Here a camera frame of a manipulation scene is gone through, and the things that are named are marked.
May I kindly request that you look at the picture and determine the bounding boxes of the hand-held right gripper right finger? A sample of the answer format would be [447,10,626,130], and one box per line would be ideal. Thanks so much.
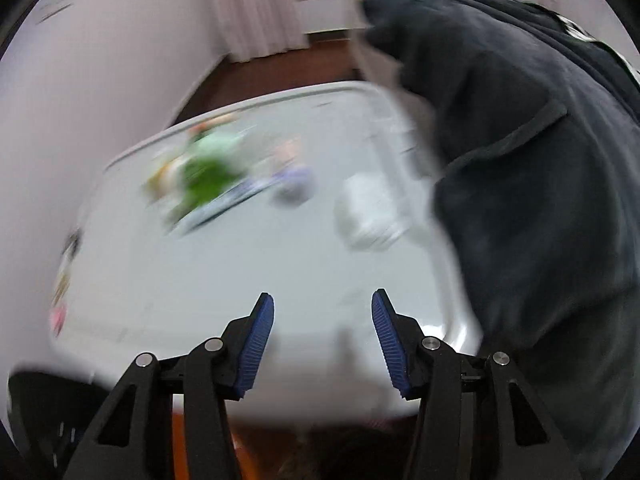
[370,288,584,480]

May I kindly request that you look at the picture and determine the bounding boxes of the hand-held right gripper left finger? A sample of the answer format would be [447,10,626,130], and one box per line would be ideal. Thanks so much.
[64,291,276,480]

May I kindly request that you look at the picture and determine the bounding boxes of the orange plastic basin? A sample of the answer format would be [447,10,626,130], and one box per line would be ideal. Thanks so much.
[170,407,261,480]

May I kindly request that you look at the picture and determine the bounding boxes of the white storage box lid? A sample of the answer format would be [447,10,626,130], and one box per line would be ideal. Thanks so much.
[47,80,485,421]

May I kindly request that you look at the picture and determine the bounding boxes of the white object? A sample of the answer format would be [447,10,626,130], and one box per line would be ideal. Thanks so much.
[334,170,408,252]

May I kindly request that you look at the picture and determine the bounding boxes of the blue packet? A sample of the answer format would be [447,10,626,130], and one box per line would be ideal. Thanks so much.
[177,177,273,236]

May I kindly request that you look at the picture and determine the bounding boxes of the small purple cup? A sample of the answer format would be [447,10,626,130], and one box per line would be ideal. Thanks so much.
[270,165,318,208]

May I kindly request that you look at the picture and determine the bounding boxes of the green plastic bottle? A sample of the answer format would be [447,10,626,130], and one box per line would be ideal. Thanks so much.
[170,157,241,216]

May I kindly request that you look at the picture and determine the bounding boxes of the pink nail clipper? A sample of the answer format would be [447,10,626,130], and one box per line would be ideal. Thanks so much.
[49,305,68,338]

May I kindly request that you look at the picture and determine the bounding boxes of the black hair clip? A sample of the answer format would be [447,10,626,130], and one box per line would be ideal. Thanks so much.
[62,230,83,261]

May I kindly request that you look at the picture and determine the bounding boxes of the orange plush toy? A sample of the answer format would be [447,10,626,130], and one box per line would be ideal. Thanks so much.
[187,116,236,138]

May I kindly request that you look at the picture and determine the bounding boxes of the black clothing pile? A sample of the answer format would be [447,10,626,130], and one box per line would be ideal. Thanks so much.
[357,0,640,480]

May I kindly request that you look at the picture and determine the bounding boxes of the pink dotted curtain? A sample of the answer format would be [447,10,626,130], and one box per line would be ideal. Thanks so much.
[200,0,308,61]

